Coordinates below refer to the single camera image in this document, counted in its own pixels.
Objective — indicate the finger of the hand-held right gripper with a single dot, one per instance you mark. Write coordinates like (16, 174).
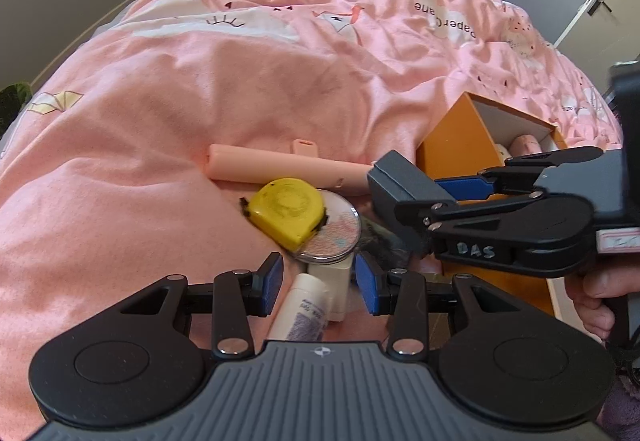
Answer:
(465, 187)
(425, 216)

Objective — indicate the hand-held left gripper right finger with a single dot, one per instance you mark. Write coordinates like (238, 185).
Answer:
(367, 283)

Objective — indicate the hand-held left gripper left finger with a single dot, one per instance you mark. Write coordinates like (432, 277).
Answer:
(272, 283)

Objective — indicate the white rectangular box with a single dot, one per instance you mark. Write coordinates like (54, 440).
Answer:
(336, 282)

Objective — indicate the dark grey gift box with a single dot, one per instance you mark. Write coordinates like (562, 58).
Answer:
(400, 181)

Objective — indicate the orange cardboard box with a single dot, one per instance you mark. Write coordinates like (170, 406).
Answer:
(450, 136)

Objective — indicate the person's right hand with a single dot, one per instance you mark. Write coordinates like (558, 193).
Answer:
(592, 286)

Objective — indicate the white bottle with purple label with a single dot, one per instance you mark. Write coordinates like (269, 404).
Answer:
(300, 308)

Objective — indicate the dark patterned packet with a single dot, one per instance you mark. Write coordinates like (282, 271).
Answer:
(381, 242)

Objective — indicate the yellow tape measure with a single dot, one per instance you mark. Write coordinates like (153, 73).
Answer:
(282, 210)

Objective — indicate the pink cloth item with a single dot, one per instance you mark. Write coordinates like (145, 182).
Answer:
(526, 144)

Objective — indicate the pink stick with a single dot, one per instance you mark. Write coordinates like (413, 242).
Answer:
(260, 164)

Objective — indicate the pink printed blanket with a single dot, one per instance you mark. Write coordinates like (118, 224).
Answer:
(150, 96)

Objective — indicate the dark green cloth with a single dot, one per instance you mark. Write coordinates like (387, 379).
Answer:
(11, 101)

